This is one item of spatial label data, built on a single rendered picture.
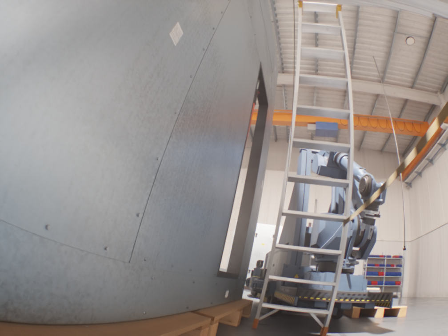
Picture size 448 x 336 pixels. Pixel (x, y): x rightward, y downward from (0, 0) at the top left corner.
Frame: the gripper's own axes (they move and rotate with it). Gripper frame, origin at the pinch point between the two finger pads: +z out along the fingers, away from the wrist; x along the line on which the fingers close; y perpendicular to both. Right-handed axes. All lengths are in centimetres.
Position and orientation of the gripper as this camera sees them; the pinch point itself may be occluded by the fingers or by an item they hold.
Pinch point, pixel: (365, 234)
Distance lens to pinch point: 191.9
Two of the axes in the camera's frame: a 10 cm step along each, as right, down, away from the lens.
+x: -1.0, -0.7, -9.9
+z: -1.9, 9.8, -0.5
